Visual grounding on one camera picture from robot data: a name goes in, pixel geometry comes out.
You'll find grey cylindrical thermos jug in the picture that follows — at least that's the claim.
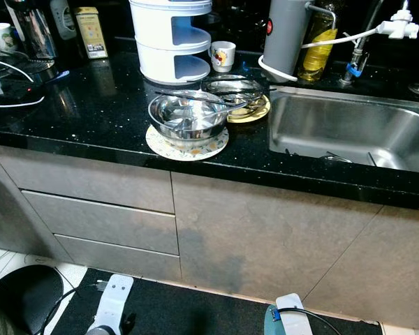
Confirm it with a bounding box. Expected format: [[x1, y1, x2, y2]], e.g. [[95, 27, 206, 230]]
[[262, 0, 318, 83]]

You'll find yellow tin box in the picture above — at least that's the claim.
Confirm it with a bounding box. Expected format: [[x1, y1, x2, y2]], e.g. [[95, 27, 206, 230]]
[[75, 7, 108, 60]]

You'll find grey stone cabinet door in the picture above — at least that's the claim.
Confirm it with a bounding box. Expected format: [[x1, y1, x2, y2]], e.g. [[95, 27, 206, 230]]
[[170, 171, 419, 330]]

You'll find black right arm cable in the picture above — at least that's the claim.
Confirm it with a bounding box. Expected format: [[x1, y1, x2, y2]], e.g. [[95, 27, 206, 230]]
[[276, 306, 344, 335]]

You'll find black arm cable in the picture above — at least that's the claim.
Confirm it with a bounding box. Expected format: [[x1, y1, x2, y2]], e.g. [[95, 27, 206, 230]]
[[276, 306, 344, 335], [43, 279, 109, 335]]

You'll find steel kitchen faucet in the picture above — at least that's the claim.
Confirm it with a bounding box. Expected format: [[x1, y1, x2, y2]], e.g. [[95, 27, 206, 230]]
[[342, 0, 388, 86]]

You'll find small white printed mug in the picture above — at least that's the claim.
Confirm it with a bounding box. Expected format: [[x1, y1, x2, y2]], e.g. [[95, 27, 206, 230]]
[[209, 40, 237, 73]]

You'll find floral print plate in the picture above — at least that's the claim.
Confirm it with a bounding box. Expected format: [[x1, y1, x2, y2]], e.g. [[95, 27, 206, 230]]
[[145, 124, 230, 163]]

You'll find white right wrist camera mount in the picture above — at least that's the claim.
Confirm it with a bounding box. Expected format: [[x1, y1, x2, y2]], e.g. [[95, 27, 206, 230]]
[[272, 293, 315, 335]]

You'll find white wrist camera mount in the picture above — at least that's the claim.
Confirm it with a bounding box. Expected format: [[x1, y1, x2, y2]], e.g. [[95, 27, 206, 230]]
[[272, 293, 315, 335], [94, 274, 135, 334]]

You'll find dark bottle white label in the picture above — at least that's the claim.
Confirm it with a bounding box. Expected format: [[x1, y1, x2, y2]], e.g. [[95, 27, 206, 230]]
[[49, 0, 78, 41]]

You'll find stainless steel sink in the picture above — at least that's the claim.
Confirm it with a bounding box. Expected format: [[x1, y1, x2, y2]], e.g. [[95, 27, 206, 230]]
[[267, 85, 419, 174]]

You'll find yellow plate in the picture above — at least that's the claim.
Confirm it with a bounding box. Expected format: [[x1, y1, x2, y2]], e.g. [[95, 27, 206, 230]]
[[227, 94, 272, 124]]

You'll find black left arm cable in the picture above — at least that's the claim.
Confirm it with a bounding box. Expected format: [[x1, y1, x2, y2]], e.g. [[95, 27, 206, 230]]
[[43, 279, 109, 335]]

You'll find white flexible hose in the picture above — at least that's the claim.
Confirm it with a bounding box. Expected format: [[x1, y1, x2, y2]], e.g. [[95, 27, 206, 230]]
[[258, 24, 388, 83]]

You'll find white tiered storage rack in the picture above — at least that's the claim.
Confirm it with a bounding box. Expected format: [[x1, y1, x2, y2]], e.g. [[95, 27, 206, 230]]
[[129, 0, 214, 86]]

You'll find teal plastic part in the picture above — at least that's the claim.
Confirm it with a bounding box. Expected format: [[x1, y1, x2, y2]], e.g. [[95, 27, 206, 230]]
[[263, 304, 281, 335]]

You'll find yellow oil bottle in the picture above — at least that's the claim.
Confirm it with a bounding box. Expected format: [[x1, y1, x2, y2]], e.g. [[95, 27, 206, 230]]
[[297, 0, 343, 83]]

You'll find steel steamer dish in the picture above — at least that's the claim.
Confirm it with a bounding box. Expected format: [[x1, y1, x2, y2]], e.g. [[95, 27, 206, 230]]
[[200, 74, 266, 109]]

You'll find steel spoon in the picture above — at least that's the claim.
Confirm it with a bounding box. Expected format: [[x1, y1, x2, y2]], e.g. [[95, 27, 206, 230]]
[[185, 100, 259, 130]]

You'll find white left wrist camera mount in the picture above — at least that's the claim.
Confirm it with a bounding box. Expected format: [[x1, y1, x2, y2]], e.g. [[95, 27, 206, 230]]
[[94, 274, 135, 334]]

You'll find grey shallow drawer front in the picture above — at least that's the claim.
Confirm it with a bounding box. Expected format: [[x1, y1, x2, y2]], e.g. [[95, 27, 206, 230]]
[[0, 148, 175, 214]]

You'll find white faucet filter head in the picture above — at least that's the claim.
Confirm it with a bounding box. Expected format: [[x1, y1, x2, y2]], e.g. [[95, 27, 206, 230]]
[[377, 0, 419, 40]]

